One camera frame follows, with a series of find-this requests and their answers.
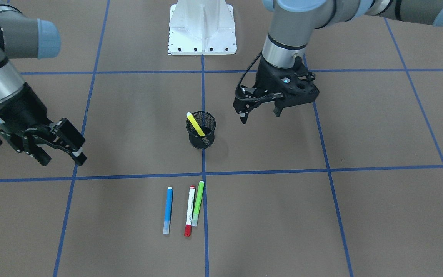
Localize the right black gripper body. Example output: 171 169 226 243
0 85 57 152

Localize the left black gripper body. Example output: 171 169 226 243
233 60 320 114

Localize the yellow marker pen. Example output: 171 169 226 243
186 112 206 137

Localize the green marker pen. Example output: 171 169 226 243
192 180 205 227

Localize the red marker pen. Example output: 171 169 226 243
183 185 196 237

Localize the blue marker pen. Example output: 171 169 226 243
162 187 173 235

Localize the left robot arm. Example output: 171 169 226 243
233 0 443 124

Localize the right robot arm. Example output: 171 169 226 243
0 0 87 165

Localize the black mesh pen cup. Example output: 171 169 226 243
186 112 216 149

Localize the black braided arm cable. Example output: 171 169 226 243
237 52 283 112

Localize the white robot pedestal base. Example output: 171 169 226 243
168 0 237 56

